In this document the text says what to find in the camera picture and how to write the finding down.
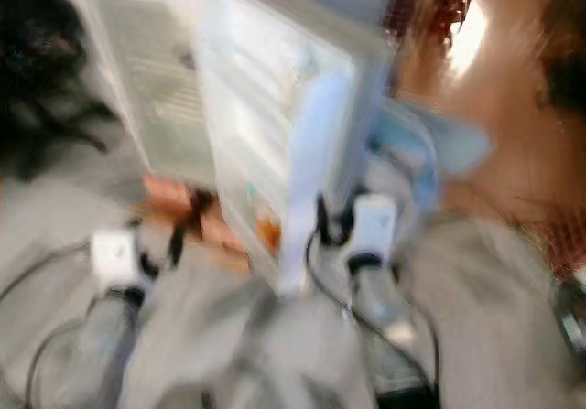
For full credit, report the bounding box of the white fridge door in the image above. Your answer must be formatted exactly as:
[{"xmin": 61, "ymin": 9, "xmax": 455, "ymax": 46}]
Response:
[{"xmin": 200, "ymin": 0, "xmax": 402, "ymax": 298}]

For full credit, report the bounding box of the white fridge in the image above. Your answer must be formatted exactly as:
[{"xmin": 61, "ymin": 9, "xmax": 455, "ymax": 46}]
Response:
[{"xmin": 73, "ymin": 0, "xmax": 239, "ymax": 192}]

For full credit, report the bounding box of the red brick stack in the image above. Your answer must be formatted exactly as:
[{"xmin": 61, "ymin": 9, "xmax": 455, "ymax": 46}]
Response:
[{"xmin": 142, "ymin": 173, "xmax": 253, "ymax": 274}]

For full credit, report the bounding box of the orange packet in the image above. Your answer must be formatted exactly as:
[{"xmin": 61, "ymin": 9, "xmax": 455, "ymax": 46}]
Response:
[{"xmin": 256, "ymin": 208, "xmax": 281, "ymax": 251}]

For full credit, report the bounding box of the light blue plastic basin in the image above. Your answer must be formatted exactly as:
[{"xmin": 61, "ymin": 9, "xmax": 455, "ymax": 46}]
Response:
[{"xmin": 371, "ymin": 98, "xmax": 491, "ymax": 209}]

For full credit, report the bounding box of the black office chair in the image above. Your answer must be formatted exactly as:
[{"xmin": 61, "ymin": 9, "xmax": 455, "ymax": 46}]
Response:
[{"xmin": 0, "ymin": 0, "xmax": 111, "ymax": 181}]

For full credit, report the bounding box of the dark red patterned rack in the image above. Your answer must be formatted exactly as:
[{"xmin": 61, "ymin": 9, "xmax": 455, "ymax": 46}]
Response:
[{"xmin": 385, "ymin": 0, "xmax": 495, "ymax": 44}]

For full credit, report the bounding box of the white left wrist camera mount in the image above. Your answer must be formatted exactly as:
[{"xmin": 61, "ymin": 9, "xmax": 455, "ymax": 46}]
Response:
[{"xmin": 90, "ymin": 229, "xmax": 147, "ymax": 291}]

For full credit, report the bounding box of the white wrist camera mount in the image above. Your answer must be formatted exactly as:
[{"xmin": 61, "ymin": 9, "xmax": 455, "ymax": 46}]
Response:
[
  {"xmin": 343, "ymin": 194, "xmax": 399, "ymax": 264},
  {"xmin": 90, "ymin": 229, "xmax": 147, "ymax": 291}
]

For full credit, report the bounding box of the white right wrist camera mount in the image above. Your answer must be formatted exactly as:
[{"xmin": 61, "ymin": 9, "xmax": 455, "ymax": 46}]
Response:
[{"xmin": 343, "ymin": 194, "xmax": 399, "ymax": 264}]

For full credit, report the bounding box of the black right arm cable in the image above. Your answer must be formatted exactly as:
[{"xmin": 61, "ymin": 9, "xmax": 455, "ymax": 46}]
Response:
[{"xmin": 306, "ymin": 242, "xmax": 440, "ymax": 393}]

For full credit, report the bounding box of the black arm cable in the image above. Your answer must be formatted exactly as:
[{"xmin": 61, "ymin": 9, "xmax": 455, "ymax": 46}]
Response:
[
  {"xmin": 0, "ymin": 242, "xmax": 94, "ymax": 409},
  {"xmin": 306, "ymin": 242, "xmax": 440, "ymax": 393}
]

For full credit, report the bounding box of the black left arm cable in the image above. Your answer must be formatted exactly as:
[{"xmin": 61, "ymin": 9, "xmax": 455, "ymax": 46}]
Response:
[{"xmin": 0, "ymin": 242, "xmax": 94, "ymax": 409}]

